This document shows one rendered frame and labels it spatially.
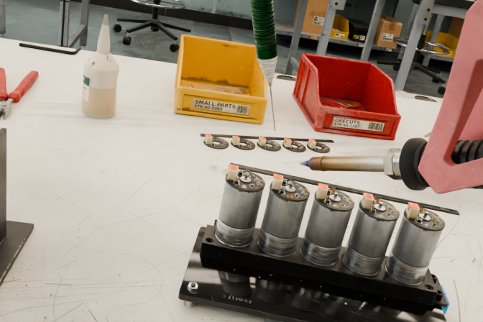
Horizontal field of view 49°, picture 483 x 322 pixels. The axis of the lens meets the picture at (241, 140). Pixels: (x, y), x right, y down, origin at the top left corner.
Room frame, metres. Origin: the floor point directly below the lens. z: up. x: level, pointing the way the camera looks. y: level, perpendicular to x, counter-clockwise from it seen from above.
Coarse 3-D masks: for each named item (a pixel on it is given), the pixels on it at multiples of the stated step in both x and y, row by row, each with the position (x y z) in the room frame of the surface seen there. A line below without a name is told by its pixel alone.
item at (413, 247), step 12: (420, 216) 0.29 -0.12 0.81; (408, 228) 0.28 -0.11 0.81; (420, 228) 0.28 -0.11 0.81; (396, 240) 0.29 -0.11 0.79; (408, 240) 0.28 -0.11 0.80; (420, 240) 0.28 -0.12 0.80; (432, 240) 0.28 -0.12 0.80; (396, 252) 0.28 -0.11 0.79; (408, 252) 0.28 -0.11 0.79; (420, 252) 0.28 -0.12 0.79; (432, 252) 0.28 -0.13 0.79; (396, 264) 0.28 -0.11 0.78; (408, 264) 0.28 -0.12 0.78; (420, 264) 0.28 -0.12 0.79; (396, 276) 0.28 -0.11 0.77; (408, 276) 0.28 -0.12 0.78; (420, 276) 0.28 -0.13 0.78
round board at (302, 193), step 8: (288, 184) 0.30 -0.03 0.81; (296, 184) 0.30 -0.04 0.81; (272, 192) 0.28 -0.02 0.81; (280, 192) 0.28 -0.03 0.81; (288, 192) 0.29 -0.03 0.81; (296, 192) 0.29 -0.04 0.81; (304, 192) 0.29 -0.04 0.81; (288, 200) 0.28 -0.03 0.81; (296, 200) 0.28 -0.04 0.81; (304, 200) 0.28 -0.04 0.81
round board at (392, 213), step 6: (360, 204) 0.29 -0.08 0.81; (372, 204) 0.29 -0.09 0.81; (384, 204) 0.29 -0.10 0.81; (390, 204) 0.30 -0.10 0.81; (366, 210) 0.28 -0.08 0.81; (372, 210) 0.28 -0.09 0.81; (390, 210) 0.29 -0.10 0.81; (396, 210) 0.29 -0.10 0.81; (372, 216) 0.28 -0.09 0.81; (378, 216) 0.28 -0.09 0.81; (390, 216) 0.28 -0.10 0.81; (396, 216) 0.28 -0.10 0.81
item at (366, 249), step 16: (384, 208) 0.29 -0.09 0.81; (368, 224) 0.28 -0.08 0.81; (384, 224) 0.28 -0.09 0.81; (352, 240) 0.28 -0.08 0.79; (368, 240) 0.28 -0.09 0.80; (384, 240) 0.28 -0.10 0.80; (352, 256) 0.28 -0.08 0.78; (368, 256) 0.28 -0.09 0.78; (384, 256) 0.28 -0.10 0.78; (368, 272) 0.28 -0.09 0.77
